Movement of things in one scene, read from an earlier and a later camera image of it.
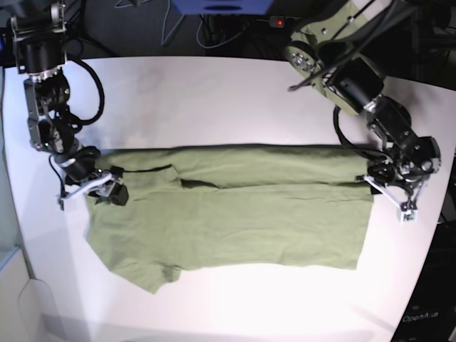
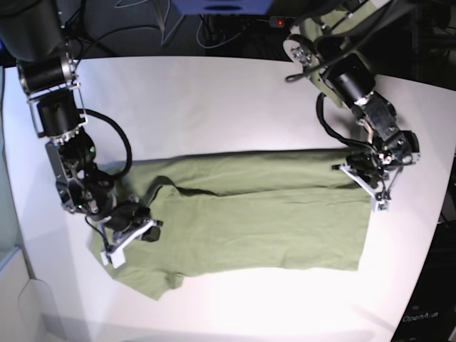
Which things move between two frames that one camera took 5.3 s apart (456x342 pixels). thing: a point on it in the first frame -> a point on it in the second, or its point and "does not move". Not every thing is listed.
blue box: x=222 y=7 does not move
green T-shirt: x=296 y=206 does not move
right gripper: x=407 y=170 -> x=370 y=164
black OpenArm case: x=431 y=315 does not move
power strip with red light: x=277 y=21 does not move
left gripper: x=78 y=165 -> x=125 y=213
